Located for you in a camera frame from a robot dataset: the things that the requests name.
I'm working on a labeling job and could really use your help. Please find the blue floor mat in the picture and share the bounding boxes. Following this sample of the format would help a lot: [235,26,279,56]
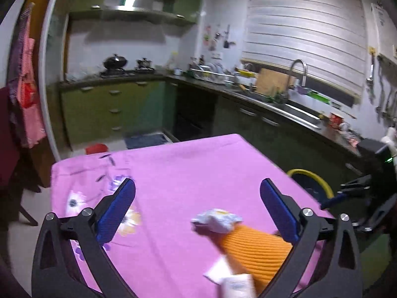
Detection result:
[126,133,169,149]

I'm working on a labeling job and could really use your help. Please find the glass sliding door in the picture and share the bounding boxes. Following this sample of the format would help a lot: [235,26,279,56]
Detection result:
[43,0,72,162]

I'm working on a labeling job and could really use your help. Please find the white tissue packet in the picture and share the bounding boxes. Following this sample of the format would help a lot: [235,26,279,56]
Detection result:
[219,273,257,298]

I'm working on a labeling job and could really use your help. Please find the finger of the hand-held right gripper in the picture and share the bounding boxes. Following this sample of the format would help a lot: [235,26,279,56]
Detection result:
[339,175,373,195]
[320,193,397,233]

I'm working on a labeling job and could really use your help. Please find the white paper piece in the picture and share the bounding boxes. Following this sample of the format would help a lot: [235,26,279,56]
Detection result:
[203,258,232,286]

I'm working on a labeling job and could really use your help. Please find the green lower kitchen cabinets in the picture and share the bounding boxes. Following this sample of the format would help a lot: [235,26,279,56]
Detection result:
[60,79,177,149]

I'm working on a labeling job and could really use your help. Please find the dark red chair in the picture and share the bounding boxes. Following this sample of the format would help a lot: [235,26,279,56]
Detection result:
[0,85,39,227]

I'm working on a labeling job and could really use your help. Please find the pink floral tablecloth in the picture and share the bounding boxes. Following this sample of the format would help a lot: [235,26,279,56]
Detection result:
[50,133,337,298]

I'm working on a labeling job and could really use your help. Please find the white water heater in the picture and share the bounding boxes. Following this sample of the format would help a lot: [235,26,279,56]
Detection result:
[370,3,397,63]

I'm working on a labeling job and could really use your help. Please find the green upper kitchen cabinets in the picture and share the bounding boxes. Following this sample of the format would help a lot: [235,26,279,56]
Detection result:
[68,0,205,27]

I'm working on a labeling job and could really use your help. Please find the yellow rimmed trash bin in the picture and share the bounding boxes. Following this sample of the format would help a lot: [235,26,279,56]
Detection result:
[286,169,334,204]

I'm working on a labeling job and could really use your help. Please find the dark base cabinets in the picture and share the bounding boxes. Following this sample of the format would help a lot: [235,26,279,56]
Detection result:
[172,84,373,193]

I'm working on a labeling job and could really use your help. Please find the orange textured packet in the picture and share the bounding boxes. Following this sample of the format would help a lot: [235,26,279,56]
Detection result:
[214,223,294,295]

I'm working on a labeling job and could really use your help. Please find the small steel faucet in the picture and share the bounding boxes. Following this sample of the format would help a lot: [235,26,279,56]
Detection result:
[243,64,253,90]

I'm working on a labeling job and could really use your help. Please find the red floor object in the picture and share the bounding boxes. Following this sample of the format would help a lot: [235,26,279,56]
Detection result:
[85,144,107,155]

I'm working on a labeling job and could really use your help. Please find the white striped window blind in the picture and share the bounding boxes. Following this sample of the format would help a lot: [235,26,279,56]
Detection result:
[240,0,368,104]

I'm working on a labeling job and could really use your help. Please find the purple apron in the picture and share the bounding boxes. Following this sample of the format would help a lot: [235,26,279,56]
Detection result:
[8,22,25,106]

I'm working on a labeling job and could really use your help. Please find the black wok with lid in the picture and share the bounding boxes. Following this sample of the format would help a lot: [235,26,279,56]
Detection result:
[103,54,128,70]

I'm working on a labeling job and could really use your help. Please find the white wrapper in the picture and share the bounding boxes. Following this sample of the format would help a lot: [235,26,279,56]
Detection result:
[191,209,242,234]

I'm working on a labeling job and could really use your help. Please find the hanging metal kitchen utensils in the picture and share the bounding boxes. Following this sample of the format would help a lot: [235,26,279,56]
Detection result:
[366,46,397,121]

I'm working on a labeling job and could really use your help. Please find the pink checked apron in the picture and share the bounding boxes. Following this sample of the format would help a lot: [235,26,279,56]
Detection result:
[17,3,47,148]

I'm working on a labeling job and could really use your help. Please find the black hanging spatula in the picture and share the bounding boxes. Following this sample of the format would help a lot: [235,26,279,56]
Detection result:
[223,25,236,49]

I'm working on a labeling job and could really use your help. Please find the wooden cutting board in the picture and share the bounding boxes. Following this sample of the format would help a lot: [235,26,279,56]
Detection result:
[255,68,297,96]

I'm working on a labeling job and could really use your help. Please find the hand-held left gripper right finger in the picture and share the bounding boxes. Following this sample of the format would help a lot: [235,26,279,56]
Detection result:
[257,178,364,298]

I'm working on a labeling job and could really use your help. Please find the gas stove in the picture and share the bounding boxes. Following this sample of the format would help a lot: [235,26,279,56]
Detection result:
[100,68,156,78]

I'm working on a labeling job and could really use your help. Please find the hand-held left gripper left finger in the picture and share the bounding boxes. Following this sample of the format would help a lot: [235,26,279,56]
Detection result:
[31,177,137,298]

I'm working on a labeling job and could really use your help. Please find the dark stone kitchen counter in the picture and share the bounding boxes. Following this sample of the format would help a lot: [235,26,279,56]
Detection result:
[59,71,363,156]

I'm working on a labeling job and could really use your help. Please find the hanging grey ladle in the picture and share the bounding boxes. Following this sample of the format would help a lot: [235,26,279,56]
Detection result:
[211,26,221,50]

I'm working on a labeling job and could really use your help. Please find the tall steel faucet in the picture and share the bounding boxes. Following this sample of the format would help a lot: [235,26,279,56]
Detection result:
[285,59,307,103]

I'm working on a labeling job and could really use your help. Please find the dish rack with dishes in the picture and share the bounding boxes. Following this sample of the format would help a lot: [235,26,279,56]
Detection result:
[189,63,236,84]

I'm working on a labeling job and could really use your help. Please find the green kitchen cabinets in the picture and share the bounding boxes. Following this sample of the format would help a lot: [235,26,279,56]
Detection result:
[68,0,205,27]
[60,79,177,149]

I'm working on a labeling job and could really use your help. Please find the steel kitchen sink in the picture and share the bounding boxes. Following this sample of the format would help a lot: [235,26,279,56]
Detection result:
[257,98,323,129]

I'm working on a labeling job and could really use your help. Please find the green vegetables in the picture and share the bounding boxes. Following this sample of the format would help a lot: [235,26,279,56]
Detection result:
[267,91,286,104]

